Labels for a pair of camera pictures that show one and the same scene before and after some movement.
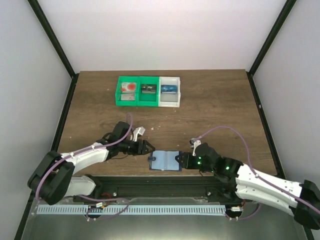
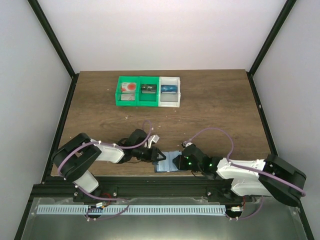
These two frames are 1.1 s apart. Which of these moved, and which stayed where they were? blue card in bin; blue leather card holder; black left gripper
Moved: black left gripper
Stayed: blue leather card holder; blue card in bin
